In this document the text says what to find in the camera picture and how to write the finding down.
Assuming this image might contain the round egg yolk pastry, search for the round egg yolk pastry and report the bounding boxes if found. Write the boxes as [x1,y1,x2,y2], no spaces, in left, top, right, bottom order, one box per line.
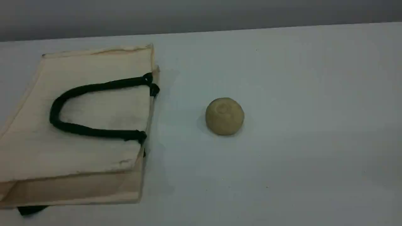
[205,97,245,136]

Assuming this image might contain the white canvas handbag green handles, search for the white canvas handbag green handles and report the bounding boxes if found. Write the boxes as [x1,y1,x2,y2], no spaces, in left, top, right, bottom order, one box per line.
[0,43,160,216]

